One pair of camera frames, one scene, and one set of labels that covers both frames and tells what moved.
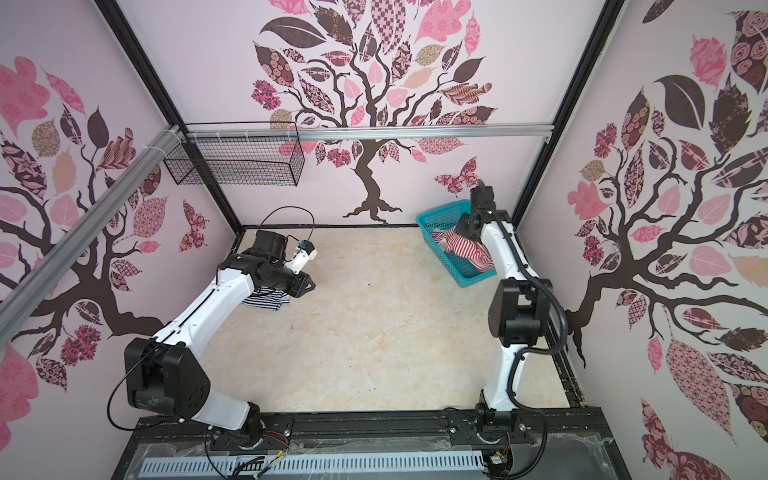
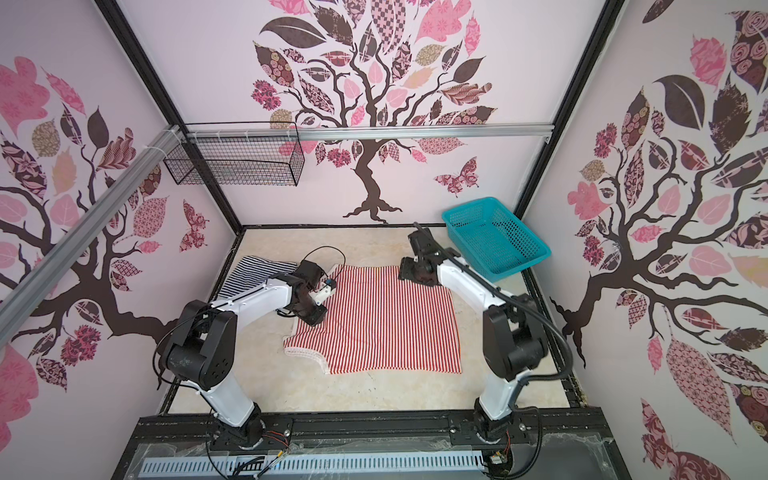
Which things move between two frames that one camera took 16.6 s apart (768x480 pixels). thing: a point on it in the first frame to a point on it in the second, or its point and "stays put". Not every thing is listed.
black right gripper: x=461 y=228 to x=407 y=270
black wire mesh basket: x=240 y=161 stays put
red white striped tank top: x=475 y=252 to x=379 y=322
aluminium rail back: x=337 y=130 stays put
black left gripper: x=297 y=289 to x=316 y=318
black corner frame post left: x=165 y=105 stays put
